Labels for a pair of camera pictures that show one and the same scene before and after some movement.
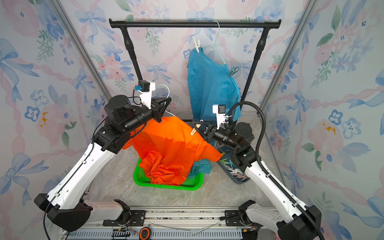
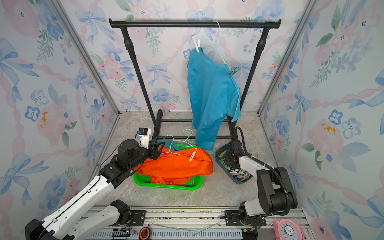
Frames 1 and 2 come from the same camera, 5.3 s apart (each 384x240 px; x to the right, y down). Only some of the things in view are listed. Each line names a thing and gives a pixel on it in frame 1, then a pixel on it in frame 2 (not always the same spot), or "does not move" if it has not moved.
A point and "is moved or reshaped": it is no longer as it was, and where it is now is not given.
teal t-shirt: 211,82 does not move
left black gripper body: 155,113 → 152,152
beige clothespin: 194,130 → 192,155
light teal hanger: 167,97 → 170,146
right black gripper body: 216,135 → 228,159
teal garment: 200,166 → 167,143
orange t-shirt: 170,148 is moved or reshaped
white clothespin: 196,46 does not move
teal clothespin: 233,71 does not move
